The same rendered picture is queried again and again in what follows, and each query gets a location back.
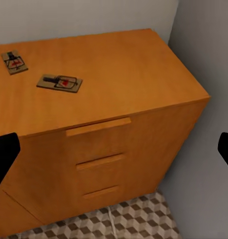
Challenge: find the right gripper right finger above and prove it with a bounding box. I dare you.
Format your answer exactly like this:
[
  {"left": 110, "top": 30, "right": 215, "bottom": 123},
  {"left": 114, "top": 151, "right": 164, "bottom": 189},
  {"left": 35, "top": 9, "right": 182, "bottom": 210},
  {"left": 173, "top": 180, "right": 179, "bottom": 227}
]
[{"left": 217, "top": 132, "right": 228, "bottom": 164}]

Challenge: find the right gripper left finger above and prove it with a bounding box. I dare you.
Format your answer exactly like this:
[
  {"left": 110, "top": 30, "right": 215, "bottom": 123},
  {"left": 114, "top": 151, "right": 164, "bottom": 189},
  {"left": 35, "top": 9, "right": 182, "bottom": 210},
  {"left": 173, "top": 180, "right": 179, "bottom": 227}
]
[{"left": 0, "top": 133, "right": 20, "bottom": 183}]

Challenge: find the mousetrap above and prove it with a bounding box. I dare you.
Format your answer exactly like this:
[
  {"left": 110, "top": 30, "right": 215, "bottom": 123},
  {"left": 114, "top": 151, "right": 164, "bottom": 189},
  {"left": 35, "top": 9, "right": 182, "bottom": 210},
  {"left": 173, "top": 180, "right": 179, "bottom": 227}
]
[
  {"left": 0, "top": 49, "right": 29, "bottom": 75},
  {"left": 36, "top": 73, "right": 82, "bottom": 94}
]

